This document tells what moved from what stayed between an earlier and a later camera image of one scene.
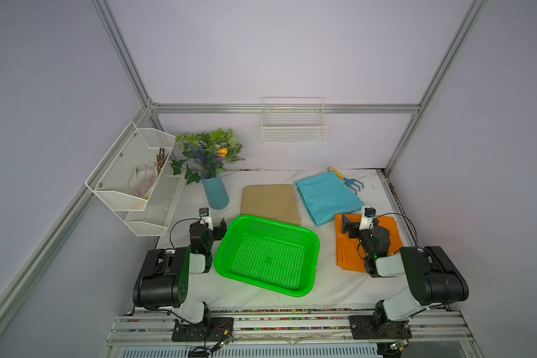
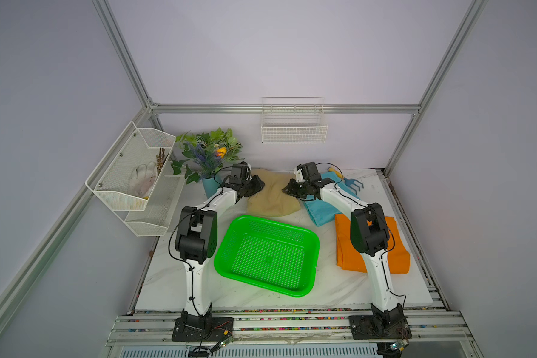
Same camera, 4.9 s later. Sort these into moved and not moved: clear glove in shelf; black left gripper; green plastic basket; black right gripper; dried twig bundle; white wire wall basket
Moved: black left gripper; black right gripper
Not moved: dried twig bundle; white wire wall basket; green plastic basket; clear glove in shelf
